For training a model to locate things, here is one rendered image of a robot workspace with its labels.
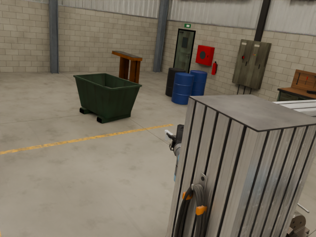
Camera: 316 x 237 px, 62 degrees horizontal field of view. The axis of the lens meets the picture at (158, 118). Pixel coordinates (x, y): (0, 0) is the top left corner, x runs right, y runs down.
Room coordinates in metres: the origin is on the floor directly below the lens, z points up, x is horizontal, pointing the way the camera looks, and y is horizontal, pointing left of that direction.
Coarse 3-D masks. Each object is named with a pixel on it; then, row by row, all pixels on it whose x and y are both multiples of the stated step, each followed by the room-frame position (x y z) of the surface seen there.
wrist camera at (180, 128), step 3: (177, 126) 1.43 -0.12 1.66; (180, 126) 1.41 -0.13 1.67; (183, 126) 1.42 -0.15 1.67; (177, 129) 1.41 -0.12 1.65; (180, 129) 1.41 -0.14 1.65; (177, 132) 1.40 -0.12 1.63; (180, 132) 1.40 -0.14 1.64; (177, 135) 1.39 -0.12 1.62; (180, 135) 1.39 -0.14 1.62; (177, 138) 1.38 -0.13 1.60; (180, 138) 1.38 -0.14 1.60; (177, 141) 1.37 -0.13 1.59; (180, 141) 1.38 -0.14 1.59
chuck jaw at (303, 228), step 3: (300, 228) 1.35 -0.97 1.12; (303, 228) 1.35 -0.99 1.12; (306, 228) 1.35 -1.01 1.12; (294, 231) 1.32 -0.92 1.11; (297, 231) 1.32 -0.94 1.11; (300, 231) 1.32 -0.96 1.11; (303, 231) 1.32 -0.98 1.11; (306, 231) 1.32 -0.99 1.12; (297, 234) 1.30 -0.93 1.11; (300, 234) 1.30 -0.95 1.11; (303, 234) 1.30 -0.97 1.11; (306, 234) 1.30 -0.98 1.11
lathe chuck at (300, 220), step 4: (296, 212) 1.34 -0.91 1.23; (296, 216) 1.30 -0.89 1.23; (300, 216) 1.33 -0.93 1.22; (304, 216) 1.36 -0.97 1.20; (292, 220) 1.29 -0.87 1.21; (296, 220) 1.31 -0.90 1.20; (300, 220) 1.34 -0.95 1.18; (304, 220) 1.36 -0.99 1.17; (292, 224) 1.30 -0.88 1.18; (296, 224) 1.32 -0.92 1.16; (300, 224) 1.35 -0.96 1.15; (304, 224) 1.37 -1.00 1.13; (292, 228) 1.31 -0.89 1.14; (296, 228) 1.33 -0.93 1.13
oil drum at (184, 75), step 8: (176, 72) 8.05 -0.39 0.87; (184, 72) 8.20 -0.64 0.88; (176, 80) 7.74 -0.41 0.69; (184, 80) 7.64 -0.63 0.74; (192, 80) 7.78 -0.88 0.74; (176, 88) 7.71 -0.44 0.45; (184, 88) 7.64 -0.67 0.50; (176, 96) 7.68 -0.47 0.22; (184, 96) 7.65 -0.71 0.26; (184, 104) 7.67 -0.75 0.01
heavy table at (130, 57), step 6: (114, 54) 10.37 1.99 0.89; (120, 54) 10.02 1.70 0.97; (126, 54) 9.97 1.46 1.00; (120, 60) 10.06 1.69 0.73; (126, 60) 10.13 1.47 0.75; (132, 60) 9.33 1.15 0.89; (138, 60) 9.47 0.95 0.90; (120, 66) 10.03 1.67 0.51; (126, 66) 10.15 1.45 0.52; (132, 66) 9.39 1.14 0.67; (138, 66) 9.55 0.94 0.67; (120, 72) 10.01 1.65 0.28; (126, 72) 10.16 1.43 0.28; (132, 72) 9.40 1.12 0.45; (138, 72) 9.57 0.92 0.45; (126, 78) 10.17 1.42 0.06; (132, 78) 9.41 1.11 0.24; (138, 78) 9.58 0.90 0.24
